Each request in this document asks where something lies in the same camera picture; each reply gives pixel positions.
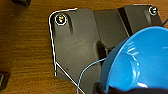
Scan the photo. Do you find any blue bowl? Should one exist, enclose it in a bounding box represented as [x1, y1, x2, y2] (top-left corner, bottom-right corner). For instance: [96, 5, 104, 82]
[99, 25, 168, 93]

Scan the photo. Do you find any dark robot mobile base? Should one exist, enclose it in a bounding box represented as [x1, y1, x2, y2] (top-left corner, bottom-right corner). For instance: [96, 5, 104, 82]
[48, 3, 168, 94]

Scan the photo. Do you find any thin blue cable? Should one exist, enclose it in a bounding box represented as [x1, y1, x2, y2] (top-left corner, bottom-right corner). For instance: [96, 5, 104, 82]
[75, 58, 108, 94]

